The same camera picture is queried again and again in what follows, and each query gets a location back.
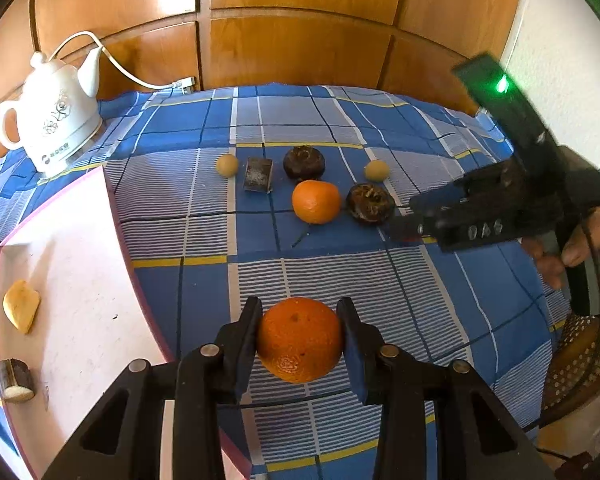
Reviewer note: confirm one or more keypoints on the yellow potato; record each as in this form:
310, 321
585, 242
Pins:
21, 306

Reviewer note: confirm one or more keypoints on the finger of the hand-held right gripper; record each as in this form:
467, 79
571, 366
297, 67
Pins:
460, 192
480, 230

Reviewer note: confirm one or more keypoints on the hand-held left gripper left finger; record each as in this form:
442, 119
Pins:
240, 360

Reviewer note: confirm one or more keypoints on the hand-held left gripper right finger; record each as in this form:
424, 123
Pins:
355, 355

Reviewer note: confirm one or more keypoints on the small dark twig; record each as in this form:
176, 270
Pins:
301, 237

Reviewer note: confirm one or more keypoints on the small yellow longan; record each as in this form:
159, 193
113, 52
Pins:
227, 165
376, 170

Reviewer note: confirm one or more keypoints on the wooden panelled cabinet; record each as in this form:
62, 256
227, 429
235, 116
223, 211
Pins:
300, 45

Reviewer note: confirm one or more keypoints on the dark mangosteen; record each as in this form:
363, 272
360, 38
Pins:
305, 162
370, 203

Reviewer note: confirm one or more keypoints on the orange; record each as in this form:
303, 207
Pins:
300, 340
316, 202

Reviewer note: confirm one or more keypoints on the white tray with pink rim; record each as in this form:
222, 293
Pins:
80, 270

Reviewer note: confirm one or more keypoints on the white ceramic kettle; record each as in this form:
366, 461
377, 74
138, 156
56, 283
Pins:
55, 110

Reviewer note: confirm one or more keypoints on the blue plaid tablecloth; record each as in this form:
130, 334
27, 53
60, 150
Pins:
330, 270

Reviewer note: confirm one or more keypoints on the dark sugarcane piece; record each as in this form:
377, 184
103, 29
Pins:
16, 380
257, 175

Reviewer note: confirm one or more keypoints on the wicker chair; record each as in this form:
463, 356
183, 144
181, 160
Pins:
575, 370

